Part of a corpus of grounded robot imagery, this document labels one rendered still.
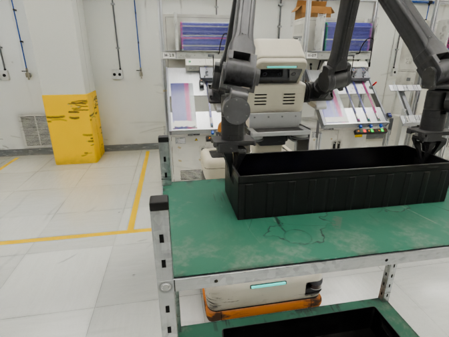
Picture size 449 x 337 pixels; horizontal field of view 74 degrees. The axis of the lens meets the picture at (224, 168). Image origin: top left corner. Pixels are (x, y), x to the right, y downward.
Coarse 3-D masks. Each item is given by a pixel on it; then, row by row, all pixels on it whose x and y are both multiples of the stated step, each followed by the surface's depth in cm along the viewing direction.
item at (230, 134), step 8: (224, 120) 70; (224, 128) 70; (232, 128) 70; (240, 128) 70; (216, 136) 75; (224, 136) 71; (232, 136) 70; (240, 136) 71; (248, 136) 75; (216, 144) 70; (240, 144) 71; (248, 144) 72
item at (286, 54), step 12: (264, 48) 114; (276, 48) 115; (288, 48) 116; (300, 48) 117; (264, 60) 111; (276, 60) 112; (288, 60) 113; (300, 60) 114; (264, 72) 116; (276, 72) 117; (288, 72) 118; (300, 72) 119
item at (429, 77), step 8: (424, 72) 77; (432, 72) 75; (424, 80) 78; (432, 80) 76; (424, 88) 78; (432, 88) 76; (440, 88) 76; (448, 88) 74; (448, 96) 75; (448, 104) 75
